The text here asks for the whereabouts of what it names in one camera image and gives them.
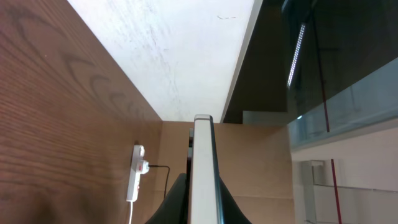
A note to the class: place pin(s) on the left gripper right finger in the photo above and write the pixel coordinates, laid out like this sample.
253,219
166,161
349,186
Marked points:
230,211

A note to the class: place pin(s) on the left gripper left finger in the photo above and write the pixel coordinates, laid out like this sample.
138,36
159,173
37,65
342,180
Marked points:
174,208

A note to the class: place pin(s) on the black Samsung flip phone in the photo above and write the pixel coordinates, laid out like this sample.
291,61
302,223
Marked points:
205,203

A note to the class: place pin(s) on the white USB charger plug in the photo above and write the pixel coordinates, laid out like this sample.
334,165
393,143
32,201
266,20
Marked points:
143,166

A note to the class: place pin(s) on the white power strip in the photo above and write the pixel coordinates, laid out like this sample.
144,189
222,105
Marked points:
135,172

